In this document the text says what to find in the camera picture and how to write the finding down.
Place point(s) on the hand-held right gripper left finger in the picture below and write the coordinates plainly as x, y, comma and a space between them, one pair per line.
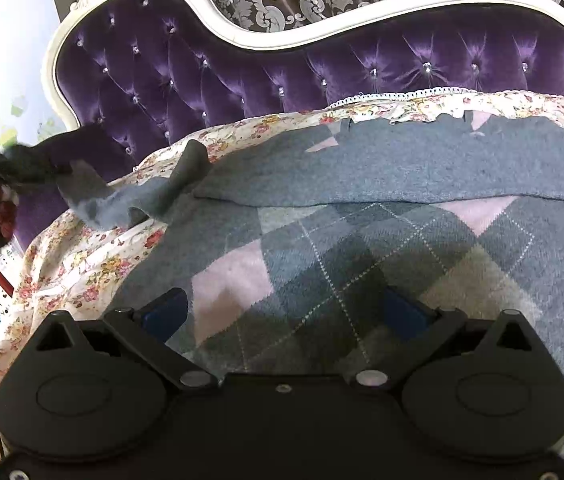
164, 310

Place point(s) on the floral bed sheet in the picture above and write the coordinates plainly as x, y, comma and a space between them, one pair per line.
76, 255

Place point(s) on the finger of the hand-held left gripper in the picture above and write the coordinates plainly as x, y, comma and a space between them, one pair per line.
59, 160

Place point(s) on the purple tufted headboard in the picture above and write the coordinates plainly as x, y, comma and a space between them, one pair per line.
242, 75

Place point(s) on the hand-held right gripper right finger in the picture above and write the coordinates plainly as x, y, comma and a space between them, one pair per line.
404, 310

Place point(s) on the green leaf wall sticker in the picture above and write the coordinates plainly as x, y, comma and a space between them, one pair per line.
19, 110

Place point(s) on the grey argyle knit sweater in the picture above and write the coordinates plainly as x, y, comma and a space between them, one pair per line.
342, 240

